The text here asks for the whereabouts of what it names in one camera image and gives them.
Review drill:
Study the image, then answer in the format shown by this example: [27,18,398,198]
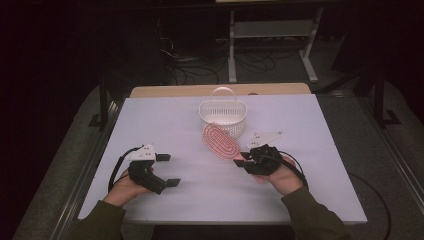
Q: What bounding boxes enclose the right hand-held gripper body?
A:
[240,130,284,177]

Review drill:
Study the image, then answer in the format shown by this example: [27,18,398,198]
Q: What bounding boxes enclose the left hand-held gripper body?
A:
[126,143,168,196]

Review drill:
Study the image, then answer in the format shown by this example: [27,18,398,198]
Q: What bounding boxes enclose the pink hairbrush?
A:
[201,123,246,161]

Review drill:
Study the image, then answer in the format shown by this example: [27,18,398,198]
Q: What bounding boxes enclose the white plastic basket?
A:
[198,86,248,140]

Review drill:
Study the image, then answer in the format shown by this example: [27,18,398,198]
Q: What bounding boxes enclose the person's left hand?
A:
[103,168,153,208]

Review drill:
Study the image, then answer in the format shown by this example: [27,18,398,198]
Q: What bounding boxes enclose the person's right hand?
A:
[253,156,304,197]

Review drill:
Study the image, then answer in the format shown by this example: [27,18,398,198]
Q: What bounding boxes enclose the white table mat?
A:
[77,94,368,224]

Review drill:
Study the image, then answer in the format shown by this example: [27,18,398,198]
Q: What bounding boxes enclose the black stand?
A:
[88,76,116,131]
[373,66,403,129]

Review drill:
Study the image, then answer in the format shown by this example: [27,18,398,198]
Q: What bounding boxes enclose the grey metal stand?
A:
[228,6,325,84]

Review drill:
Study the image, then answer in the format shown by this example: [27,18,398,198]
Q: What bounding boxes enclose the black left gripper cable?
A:
[108,146,143,194]

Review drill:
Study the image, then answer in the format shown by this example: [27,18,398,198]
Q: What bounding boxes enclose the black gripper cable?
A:
[108,146,143,194]
[278,150,309,191]

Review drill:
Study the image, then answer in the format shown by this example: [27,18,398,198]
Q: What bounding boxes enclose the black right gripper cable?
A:
[278,150,309,191]

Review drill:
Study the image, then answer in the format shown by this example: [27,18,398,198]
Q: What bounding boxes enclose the metal rail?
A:
[49,99,124,240]
[359,96,424,208]

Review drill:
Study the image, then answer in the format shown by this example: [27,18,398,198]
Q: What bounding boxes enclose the black floor cables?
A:
[156,19,288,86]

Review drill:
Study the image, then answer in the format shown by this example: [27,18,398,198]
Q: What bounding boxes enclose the long black floor cable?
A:
[346,171,393,240]

